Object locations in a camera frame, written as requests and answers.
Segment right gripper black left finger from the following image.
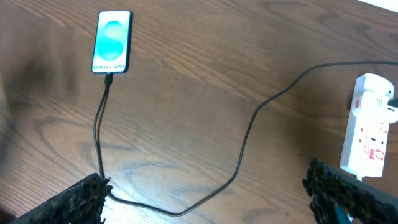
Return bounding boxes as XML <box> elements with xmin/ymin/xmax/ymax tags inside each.
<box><xmin>12</xmin><ymin>173</ymin><xmax>113</xmax><ymax>224</ymax></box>

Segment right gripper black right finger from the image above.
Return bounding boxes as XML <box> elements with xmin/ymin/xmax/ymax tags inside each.
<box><xmin>302</xmin><ymin>159</ymin><xmax>397</xmax><ymax>224</ymax></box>

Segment black USB charging cable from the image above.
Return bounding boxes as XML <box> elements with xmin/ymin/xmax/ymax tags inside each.
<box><xmin>93</xmin><ymin>60</ymin><xmax>398</xmax><ymax>217</ymax></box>

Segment Samsung Galaxy smartphone blue screen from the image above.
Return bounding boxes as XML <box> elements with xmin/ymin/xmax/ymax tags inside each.
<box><xmin>91</xmin><ymin>10</ymin><xmax>133</xmax><ymax>74</ymax></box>

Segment white USB charger plug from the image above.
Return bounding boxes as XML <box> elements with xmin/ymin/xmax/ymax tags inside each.
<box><xmin>351</xmin><ymin>73</ymin><xmax>397</xmax><ymax>123</ymax></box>

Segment white power strip red switches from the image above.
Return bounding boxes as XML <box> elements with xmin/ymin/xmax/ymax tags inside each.
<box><xmin>340</xmin><ymin>90</ymin><xmax>397</xmax><ymax>179</ymax></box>

